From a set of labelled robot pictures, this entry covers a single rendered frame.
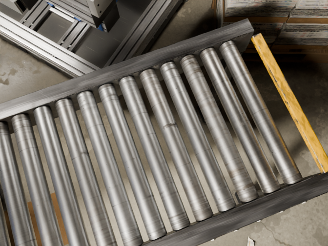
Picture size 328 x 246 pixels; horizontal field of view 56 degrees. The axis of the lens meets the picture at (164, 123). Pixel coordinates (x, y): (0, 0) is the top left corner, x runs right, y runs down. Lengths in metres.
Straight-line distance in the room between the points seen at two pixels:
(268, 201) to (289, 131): 0.98
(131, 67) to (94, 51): 0.76
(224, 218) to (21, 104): 0.64
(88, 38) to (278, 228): 1.36
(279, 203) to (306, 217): 0.90
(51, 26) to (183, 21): 0.76
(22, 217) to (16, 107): 0.31
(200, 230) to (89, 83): 0.51
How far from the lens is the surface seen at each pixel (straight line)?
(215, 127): 0.87
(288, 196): 0.88
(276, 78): 0.94
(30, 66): 1.99
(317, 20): 1.64
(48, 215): 0.88
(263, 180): 0.87
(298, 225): 1.75
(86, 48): 1.69
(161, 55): 0.94
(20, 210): 0.91
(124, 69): 0.93
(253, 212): 0.85
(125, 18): 1.75
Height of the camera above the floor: 1.62
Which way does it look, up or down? 73 degrees down
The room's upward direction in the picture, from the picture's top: 3 degrees counter-clockwise
